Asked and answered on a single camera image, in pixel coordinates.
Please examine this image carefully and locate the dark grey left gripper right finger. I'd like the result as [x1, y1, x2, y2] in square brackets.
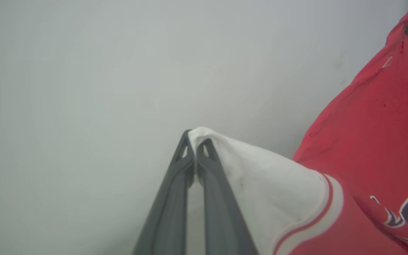
[196, 138, 259, 255]

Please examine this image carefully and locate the red basketball jersey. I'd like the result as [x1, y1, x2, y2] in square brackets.
[188, 7, 408, 255]

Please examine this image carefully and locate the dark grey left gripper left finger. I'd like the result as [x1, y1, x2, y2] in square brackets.
[132, 129, 196, 255]

